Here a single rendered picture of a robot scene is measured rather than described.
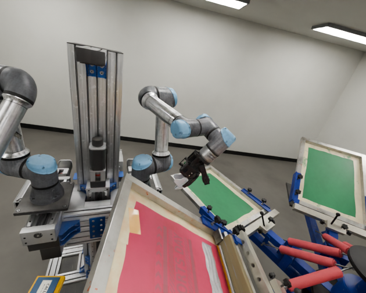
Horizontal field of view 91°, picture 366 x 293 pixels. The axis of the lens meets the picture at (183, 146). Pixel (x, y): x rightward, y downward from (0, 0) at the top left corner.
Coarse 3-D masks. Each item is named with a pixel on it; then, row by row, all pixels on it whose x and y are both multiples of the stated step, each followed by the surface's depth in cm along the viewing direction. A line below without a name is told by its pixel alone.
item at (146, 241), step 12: (144, 216) 74; (156, 216) 79; (144, 228) 69; (156, 228) 74; (180, 228) 85; (132, 240) 62; (144, 240) 65; (192, 240) 85; (204, 240) 92; (216, 252) 92; (204, 264) 79; (216, 264) 85; (204, 276) 74
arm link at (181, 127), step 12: (144, 96) 89; (156, 96) 93; (144, 108) 93; (156, 108) 82; (168, 108) 79; (168, 120) 76; (180, 120) 69; (192, 120) 72; (180, 132) 68; (192, 132) 71
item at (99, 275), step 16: (128, 176) 80; (128, 192) 72; (144, 192) 82; (112, 208) 64; (176, 208) 88; (112, 224) 56; (112, 240) 52; (96, 256) 49; (112, 256) 49; (240, 256) 99; (96, 272) 44; (96, 288) 41
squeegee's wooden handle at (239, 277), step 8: (224, 240) 92; (232, 240) 91; (224, 248) 90; (232, 248) 86; (232, 256) 84; (232, 264) 82; (240, 264) 80; (232, 272) 80; (240, 272) 77; (232, 280) 77; (240, 280) 75; (248, 280) 75; (240, 288) 73; (248, 288) 71
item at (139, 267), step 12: (132, 252) 58; (144, 252) 61; (132, 264) 56; (144, 264) 58; (120, 276) 50; (132, 276) 53; (144, 276) 55; (120, 288) 48; (132, 288) 50; (144, 288) 53; (204, 288) 69
